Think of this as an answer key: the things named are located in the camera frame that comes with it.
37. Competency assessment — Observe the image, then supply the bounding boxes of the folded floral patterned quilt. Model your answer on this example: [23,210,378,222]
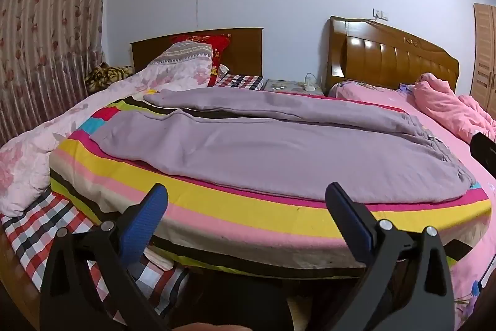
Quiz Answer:
[149,42,229,89]

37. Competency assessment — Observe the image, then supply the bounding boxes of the red plaid bed sheet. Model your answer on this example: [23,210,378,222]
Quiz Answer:
[0,72,265,321]

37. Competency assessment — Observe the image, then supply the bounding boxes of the glossy carved wooden headboard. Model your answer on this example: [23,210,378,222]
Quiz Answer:
[323,16,460,96]

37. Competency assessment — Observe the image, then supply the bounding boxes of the red embroidered pillow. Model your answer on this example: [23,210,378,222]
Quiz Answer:
[170,34,232,87]

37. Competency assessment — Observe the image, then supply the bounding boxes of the plain brown wooden headboard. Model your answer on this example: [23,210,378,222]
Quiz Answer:
[130,27,264,78]

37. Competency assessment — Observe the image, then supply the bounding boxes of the colourful striped blanket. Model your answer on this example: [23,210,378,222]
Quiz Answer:
[48,94,493,279]

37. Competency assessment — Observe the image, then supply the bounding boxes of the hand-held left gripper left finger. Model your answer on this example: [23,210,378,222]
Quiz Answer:
[39,183,172,331]

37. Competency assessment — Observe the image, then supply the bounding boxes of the pink floral quilt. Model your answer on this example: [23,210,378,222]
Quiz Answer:
[0,65,176,217]

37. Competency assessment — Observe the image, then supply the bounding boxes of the floral striped curtain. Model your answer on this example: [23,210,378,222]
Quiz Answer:
[0,0,117,145]

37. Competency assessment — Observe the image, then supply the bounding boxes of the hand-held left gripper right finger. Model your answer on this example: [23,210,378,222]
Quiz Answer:
[325,181,455,331]

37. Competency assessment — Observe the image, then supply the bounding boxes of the leopard print blanket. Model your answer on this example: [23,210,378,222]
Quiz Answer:
[84,62,134,94]

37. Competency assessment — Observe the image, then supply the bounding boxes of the purple pants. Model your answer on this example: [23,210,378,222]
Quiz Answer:
[90,87,476,204]

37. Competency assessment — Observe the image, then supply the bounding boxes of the crumpled pink blanket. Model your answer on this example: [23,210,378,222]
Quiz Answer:
[411,73,496,143]

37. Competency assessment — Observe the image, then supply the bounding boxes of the nightstand with patterned cloth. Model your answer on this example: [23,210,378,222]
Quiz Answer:
[263,78,325,96]

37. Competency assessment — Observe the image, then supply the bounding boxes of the pink bed sheet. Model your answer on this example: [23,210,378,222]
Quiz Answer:
[329,81,496,331]

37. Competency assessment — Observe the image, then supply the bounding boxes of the light wooden wardrobe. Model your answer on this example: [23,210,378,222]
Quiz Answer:
[470,3,496,114]

